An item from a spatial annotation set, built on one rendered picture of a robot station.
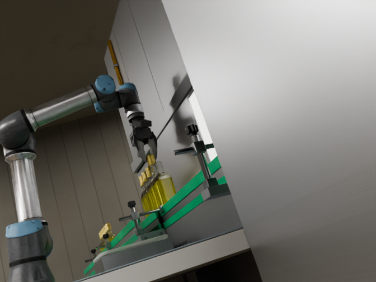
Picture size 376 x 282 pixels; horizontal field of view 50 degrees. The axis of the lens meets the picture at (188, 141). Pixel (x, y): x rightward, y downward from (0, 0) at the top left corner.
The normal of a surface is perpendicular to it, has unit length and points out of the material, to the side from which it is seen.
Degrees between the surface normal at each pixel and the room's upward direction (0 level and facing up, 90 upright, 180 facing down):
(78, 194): 90
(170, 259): 90
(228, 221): 90
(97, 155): 90
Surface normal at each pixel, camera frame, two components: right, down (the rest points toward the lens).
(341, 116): -0.89, 0.16
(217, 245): 0.07, -0.33
